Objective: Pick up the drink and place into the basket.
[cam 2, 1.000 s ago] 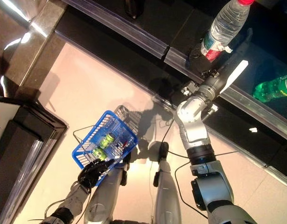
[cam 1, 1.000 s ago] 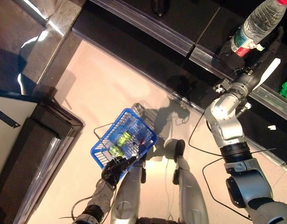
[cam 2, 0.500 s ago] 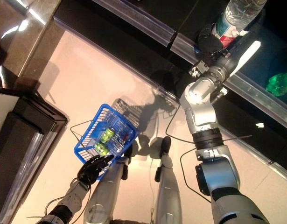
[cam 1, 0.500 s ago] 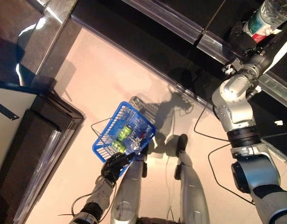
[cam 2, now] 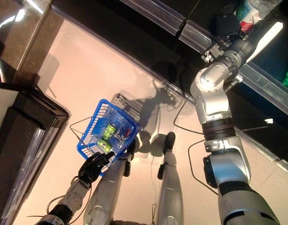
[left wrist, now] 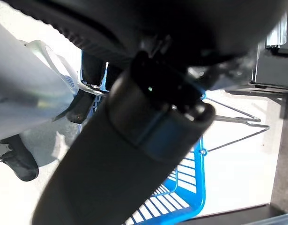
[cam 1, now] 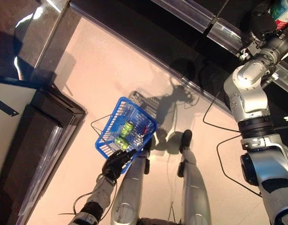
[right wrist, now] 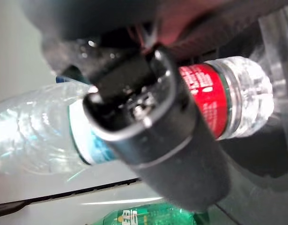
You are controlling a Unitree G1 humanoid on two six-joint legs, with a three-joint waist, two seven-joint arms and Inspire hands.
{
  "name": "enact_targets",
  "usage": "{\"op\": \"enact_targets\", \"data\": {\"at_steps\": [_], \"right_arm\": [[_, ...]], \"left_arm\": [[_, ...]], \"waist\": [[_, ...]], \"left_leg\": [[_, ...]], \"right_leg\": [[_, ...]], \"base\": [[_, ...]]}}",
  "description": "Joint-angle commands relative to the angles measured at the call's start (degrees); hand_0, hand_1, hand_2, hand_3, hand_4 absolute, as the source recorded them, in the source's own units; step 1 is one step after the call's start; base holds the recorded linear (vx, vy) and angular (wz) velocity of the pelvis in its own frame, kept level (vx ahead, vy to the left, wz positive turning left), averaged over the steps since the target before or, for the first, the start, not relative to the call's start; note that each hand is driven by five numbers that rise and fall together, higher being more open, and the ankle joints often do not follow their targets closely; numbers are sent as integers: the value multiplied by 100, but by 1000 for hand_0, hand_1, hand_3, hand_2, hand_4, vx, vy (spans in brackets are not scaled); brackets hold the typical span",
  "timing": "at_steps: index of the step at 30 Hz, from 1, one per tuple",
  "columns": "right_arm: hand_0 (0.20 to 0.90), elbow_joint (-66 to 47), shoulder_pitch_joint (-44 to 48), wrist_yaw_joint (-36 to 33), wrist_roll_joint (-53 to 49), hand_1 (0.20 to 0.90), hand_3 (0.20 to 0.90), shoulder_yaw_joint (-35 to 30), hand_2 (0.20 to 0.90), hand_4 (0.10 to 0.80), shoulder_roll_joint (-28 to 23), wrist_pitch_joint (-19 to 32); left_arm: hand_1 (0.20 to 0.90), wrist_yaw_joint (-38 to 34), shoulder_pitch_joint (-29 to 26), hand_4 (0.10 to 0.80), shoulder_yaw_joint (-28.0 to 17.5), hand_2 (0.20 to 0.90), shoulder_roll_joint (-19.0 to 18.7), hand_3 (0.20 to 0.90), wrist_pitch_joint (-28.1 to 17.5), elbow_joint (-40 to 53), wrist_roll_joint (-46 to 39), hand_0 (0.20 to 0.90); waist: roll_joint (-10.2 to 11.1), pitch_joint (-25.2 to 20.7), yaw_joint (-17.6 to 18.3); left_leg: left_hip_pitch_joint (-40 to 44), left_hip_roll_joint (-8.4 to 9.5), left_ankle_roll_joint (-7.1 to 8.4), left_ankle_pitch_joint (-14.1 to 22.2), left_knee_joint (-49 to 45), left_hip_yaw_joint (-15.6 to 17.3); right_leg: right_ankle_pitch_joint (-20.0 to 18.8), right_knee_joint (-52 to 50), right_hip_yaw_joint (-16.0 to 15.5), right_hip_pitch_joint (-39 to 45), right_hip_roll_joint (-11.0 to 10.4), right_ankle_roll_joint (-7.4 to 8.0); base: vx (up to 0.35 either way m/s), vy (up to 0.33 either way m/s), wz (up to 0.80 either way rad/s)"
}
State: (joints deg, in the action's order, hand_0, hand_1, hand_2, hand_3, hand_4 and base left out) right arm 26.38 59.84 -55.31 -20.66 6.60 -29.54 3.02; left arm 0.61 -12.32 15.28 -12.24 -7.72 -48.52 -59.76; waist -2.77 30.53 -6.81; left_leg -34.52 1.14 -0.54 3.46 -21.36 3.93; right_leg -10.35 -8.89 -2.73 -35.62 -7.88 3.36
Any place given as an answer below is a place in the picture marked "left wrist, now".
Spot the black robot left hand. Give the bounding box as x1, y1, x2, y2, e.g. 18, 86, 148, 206
0, 0, 288, 225

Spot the blue plastic shopping basket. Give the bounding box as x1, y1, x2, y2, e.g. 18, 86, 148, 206
80, 51, 207, 225

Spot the metal wire basket handle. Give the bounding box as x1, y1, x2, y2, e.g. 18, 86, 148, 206
77, 78, 109, 98
202, 95, 271, 154

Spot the black robot left foot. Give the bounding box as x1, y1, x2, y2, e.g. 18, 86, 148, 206
0, 135, 39, 182

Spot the black store shelf unit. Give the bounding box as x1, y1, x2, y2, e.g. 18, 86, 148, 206
178, 203, 288, 225
250, 9, 288, 92

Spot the silver robot left leg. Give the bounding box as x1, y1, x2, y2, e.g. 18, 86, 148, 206
0, 17, 78, 143

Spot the brown marble pillar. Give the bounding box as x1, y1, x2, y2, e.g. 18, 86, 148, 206
270, 89, 288, 207

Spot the clear plastic shelf rail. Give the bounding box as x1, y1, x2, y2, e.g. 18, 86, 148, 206
256, 212, 288, 225

